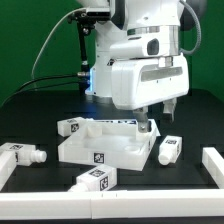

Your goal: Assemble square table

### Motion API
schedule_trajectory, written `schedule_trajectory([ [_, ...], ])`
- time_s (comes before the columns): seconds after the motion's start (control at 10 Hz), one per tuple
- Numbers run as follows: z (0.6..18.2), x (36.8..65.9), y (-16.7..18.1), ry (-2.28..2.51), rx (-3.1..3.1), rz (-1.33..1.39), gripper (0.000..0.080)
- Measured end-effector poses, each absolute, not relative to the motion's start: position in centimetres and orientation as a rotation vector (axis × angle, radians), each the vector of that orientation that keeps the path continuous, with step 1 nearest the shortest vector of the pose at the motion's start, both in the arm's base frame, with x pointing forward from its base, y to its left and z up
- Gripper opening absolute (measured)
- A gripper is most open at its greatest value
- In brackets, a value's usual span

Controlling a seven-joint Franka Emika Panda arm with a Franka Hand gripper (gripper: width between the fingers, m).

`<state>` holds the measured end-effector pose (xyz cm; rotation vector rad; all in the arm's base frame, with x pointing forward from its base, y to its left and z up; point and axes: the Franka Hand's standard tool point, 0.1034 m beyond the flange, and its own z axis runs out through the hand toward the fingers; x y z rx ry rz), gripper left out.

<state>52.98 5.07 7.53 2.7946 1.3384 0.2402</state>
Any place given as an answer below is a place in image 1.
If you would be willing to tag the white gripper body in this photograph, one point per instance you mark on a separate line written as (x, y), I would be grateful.
(140, 83)

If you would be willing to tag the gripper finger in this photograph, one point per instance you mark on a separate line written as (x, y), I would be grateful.
(141, 117)
(169, 109)

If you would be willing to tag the white square table top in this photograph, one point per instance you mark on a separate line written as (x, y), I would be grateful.
(114, 144)

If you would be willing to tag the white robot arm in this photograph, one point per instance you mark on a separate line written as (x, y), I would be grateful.
(140, 29)

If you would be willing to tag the marker tag sheet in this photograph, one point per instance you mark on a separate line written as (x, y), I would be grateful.
(132, 121)

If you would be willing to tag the white front fence bar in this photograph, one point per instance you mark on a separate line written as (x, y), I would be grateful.
(112, 204)

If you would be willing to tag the white left fence bar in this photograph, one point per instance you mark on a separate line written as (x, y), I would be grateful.
(7, 166)

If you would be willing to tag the black camera stand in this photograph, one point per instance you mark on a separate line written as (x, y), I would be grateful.
(83, 40)

